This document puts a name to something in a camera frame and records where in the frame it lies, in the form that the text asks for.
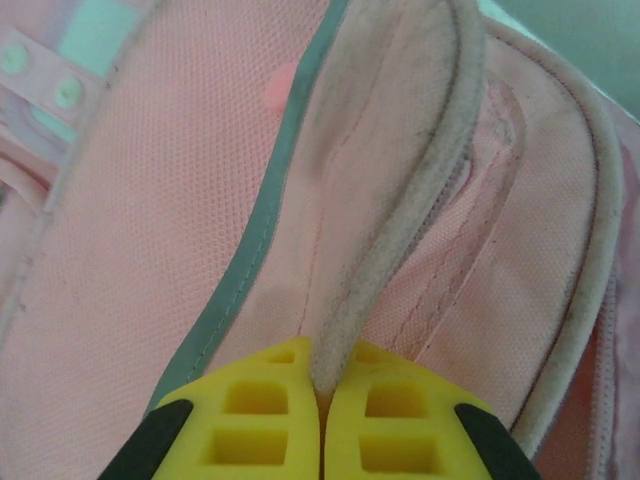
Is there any pink student backpack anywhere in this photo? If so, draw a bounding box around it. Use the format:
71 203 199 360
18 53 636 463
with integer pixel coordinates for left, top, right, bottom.
0 0 640 480

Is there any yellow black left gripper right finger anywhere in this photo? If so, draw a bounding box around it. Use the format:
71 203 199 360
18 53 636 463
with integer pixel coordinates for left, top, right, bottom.
324 340 544 480

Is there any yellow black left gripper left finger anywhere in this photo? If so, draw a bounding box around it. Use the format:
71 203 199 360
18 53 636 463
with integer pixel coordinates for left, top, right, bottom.
97 335 326 480

